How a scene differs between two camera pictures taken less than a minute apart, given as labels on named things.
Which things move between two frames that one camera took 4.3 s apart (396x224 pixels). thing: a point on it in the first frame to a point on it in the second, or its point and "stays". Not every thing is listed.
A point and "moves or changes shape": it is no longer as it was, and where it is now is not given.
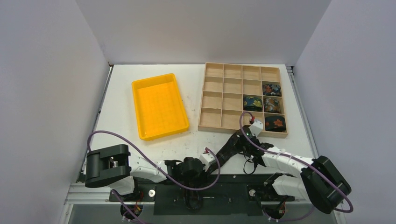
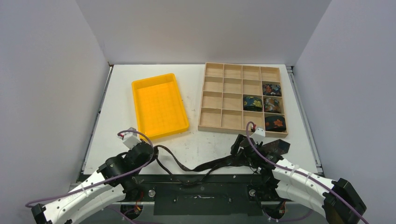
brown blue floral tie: (231, 148) moves or changes shape
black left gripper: (202, 177) to (130, 150)
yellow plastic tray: (159, 108) stays
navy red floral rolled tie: (272, 89) stays
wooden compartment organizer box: (224, 86) stays
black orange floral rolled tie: (275, 123) stays
